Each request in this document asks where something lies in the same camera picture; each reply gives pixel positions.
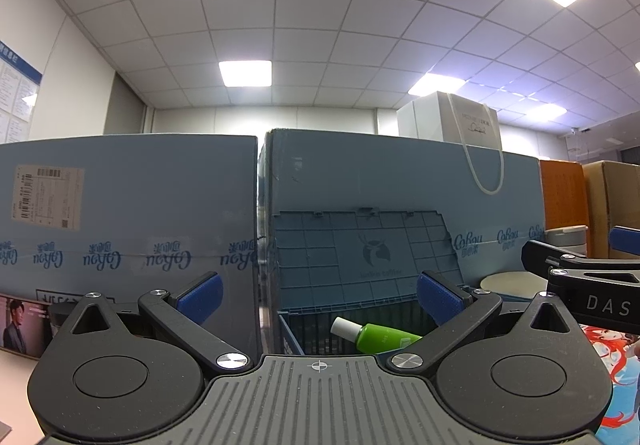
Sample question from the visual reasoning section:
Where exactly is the orange perforated panel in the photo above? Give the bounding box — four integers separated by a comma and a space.
539, 160, 589, 240

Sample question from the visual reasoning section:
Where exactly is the magazine with man photo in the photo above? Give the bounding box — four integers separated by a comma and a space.
0, 295, 53, 359

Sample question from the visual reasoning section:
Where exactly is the green lotion bottle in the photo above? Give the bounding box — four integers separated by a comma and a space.
331, 317, 421, 354

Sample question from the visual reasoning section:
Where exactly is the brown cardboard box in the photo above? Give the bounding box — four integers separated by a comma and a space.
582, 160, 640, 260

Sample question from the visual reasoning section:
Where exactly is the blue plastic storage crate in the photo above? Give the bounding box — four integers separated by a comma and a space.
266, 209, 462, 355

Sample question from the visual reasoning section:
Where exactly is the white paper gift bag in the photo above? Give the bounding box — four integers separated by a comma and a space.
397, 91, 504, 196

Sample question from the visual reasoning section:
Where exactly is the colourful anime table mat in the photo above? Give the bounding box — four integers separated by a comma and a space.
582, 325, 640, 445

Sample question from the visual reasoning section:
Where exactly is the large blue cardboard box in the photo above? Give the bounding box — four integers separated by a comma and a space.
257, 126, 548, 356

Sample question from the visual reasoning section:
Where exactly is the wall notice board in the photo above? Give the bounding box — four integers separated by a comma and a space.
0, 42, 42, 144

